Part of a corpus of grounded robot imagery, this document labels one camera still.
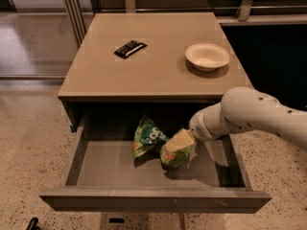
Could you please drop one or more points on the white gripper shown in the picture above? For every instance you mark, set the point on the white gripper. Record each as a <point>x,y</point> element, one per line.
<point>198,127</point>

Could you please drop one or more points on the green rice chip bag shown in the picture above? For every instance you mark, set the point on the green rice chip bag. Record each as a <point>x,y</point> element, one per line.
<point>148,137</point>

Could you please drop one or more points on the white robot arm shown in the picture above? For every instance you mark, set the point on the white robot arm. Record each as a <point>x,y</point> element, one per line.
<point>242,109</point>

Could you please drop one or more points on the grey drawer cabinet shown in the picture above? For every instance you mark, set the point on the grey drawer cabinet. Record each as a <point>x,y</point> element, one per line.
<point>158,72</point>

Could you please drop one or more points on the open grey top drawer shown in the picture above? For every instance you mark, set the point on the open grey top drawer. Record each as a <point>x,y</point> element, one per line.
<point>102,175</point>

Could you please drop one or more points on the white paper bowl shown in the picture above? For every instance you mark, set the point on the white paper bowl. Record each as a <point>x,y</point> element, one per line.
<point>207,57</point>

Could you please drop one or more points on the black snack bar packet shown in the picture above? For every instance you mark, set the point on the black snack bar packet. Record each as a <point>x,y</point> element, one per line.
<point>129,49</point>

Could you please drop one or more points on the black object at floor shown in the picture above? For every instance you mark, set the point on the black object at floor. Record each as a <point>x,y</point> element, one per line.
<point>33,224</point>

